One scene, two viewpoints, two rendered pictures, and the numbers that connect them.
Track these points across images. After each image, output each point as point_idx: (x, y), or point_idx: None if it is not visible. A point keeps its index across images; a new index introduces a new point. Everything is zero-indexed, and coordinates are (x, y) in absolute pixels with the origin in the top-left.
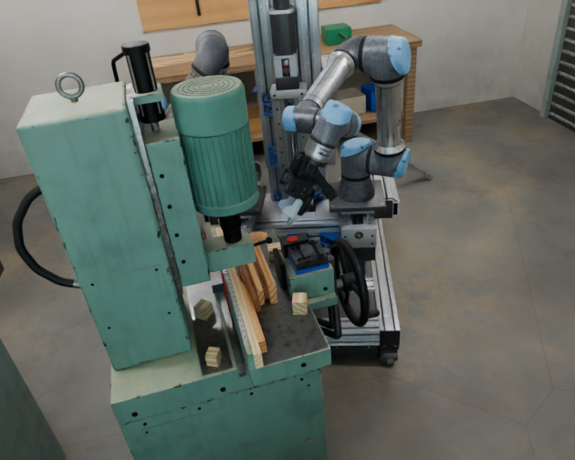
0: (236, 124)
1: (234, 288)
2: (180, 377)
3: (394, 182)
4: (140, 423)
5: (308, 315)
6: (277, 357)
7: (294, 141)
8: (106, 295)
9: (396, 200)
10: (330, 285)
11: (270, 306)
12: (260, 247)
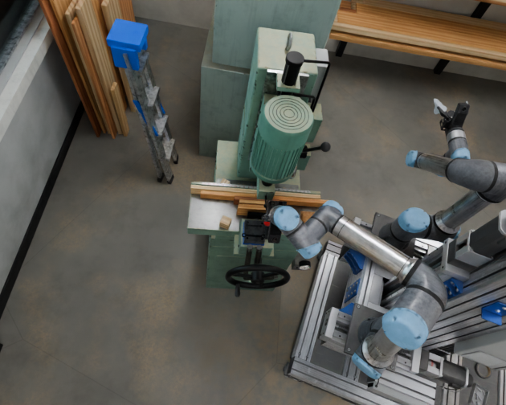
0: (263, 137)
1: (248, 189)
2: (221, 169)
3: (413, 404)
4: None
5: (218, 227)
6: (193, 201)
7: None
8: (242, 117)
9: (377, 386)
10: (238, 249)
11: (235, 210)
12: None
